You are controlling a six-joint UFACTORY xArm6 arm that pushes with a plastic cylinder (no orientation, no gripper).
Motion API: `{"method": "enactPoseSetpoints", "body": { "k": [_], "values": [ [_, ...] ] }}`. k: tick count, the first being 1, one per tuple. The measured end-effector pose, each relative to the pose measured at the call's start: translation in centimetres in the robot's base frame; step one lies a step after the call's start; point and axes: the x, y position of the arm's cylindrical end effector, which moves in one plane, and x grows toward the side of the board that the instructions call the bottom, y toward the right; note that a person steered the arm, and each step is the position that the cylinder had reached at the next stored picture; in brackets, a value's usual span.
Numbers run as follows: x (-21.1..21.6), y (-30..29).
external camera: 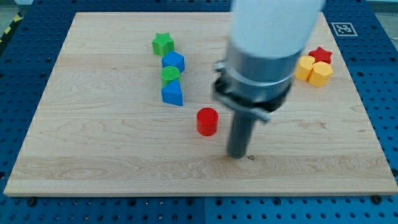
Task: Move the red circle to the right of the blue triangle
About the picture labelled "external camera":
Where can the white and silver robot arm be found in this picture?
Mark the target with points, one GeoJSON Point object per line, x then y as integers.
{"type": "Point", "coordinates": [265, 40]}

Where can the blue triangle block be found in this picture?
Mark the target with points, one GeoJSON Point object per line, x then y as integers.
{"type": "Point", "coordinates": [172, 93]}

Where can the red cylinder block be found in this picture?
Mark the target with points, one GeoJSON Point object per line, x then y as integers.
{"type": "Point", "coordinates": [207, 121]}

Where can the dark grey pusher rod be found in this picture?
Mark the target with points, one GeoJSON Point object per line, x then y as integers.
{"type": "Point", "coordinates": [240, 134]}

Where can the green cylinder block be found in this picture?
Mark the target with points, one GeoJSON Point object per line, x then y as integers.
{"type": "Point", "coordinates": [169, 74]}

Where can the blue cube block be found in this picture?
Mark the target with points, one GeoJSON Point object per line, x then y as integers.
{"type": "Point", "coordinates": [174, 59]}

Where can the light wooden board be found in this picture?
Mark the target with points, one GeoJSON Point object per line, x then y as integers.
{"type": "Point", "coordinates": [101, 128]}

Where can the green star block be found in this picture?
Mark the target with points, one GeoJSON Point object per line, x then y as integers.
{"type": "Point", "coordinates": [162, 44]}

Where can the yellow heart block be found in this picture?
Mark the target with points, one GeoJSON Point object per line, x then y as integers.
{"type": "Point", "coordinates": [304, 67]}

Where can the yellow hexagon block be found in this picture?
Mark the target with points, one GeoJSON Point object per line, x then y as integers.
{"type": "Point", "coordinates": [320, 74]}

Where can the red star block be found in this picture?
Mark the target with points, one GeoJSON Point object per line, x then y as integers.
{"type": "Point", "coordinates": [321, 55]}

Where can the black white fiducial marker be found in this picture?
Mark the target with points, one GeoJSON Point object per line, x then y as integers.
{"type": "Point", "coordinates": [344, 29]}

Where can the yellow black hazard tape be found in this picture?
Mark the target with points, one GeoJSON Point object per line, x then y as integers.
{"type": "Point", "coordinates": [10, 30]}

